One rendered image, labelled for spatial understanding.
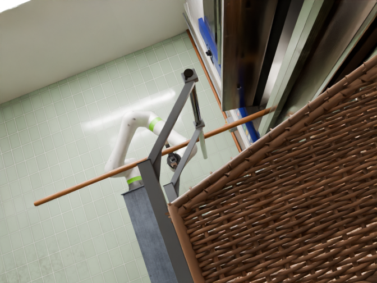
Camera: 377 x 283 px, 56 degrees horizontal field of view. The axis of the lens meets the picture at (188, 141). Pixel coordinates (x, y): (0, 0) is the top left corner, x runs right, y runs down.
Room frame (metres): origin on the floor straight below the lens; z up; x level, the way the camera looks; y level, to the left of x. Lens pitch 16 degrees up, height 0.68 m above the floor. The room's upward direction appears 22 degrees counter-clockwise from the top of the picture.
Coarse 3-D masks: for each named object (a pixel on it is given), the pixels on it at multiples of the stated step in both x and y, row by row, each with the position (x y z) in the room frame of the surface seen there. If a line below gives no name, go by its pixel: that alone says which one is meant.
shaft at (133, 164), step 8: (256, 112) 1.85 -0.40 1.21; (240, 120) 1.84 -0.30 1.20; (248, 120) 1.84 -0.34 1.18; (224, 128) 1.84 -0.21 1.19; (208, 136) 1.84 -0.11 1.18; (176, 144) 1.84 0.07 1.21; (184, 144) 1.84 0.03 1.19; (168, 152) 1.84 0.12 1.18; (144, 160) 1.83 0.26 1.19; (120, 168) 1.83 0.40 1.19; (128, 168) 1.84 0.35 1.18; (96, 176) 1.83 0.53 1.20; (104, 176) 1.83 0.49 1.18; (80, 184) 1.83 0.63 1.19; (88, 184) 1.83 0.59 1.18; (64, 192) 1.83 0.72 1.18; (40, 200) 1.82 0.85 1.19; (48, 200) 1.83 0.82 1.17
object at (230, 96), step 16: (224, 0) 1.05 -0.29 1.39; (240, 0) 1.07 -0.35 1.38; (256, 0) 1.09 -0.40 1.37; (272, 0) 1.11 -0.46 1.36; (224, 16) 1.14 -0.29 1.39; (240, 16) 1.16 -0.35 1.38; (256, 16) 1.19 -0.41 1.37; (272, 16) 1.21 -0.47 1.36; (224, 32) 1.25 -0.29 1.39; (240, 32) 1.27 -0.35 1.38; (256, 32) 1.30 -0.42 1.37; (224, 48) 1.37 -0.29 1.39; (240, 48) 1.40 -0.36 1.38; (256, 48) 1.44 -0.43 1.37; (224, 64) 1.52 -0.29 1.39; (240, 64) 1.55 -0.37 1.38; (256, 64) 1.59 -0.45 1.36; (224, 80) 1.70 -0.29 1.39; (240, 80) 1.75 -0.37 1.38; (256, 80) 1.79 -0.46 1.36; (224, 96) 1.92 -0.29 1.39; (240, 96) 1.97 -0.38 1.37
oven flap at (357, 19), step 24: (336, 0) 0.80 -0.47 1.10; (360, 0) 0.67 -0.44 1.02; (336, 24) 0.82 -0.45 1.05; (360, 24) 0.69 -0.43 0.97; (312, 48) 1.03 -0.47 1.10; (336, 48) 0.84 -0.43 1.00; (360, 48) 0.71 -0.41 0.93; (312, 72) 1.06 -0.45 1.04; (336, 72) 0.82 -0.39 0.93; (288, 96) 1.44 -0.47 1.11; (312, 96) 1.09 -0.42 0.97
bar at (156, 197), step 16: (192, 80) 1.00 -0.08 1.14; (192, 96) 1.14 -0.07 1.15; (176, 112) 0.99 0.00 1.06; (192, 112) 1.33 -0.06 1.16; (160, 144) 0.99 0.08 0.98; (192, 144) 1.47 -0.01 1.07; (160, 160) 1.00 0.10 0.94; (144, 176) 0.98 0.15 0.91; (176, 176) 1.47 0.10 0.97; (160, 192) 0.98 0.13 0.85; (176, 192) 1.48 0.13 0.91; (160, 208) 0.98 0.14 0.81; (160, 224) 0.98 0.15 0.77; (176, 240) 0.98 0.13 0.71; (176, 256) 0.98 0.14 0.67; (176, 272) 0.98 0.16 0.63
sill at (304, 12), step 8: (304, 0) 0.87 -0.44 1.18; (312, 0) 0.83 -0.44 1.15; (304, 8) 0.89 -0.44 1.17; (304, 16) 0.91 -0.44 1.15; (296, 24) 0.98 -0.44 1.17; (304, 24) 0.93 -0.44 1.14; (296, 32) 1.00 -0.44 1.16; (296, 40) 1.03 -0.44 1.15; (288, 48) 1.12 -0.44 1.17; (288, 56) 1.15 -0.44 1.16; (288, 64) 1.18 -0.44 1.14; (280, 72) 1.30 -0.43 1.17; (280, 80) 1.34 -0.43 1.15; (272, 96) 1.53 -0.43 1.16; (272, 104) 1.59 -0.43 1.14; (264, 112) 1.79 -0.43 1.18; (264, 120) 1.86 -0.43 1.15
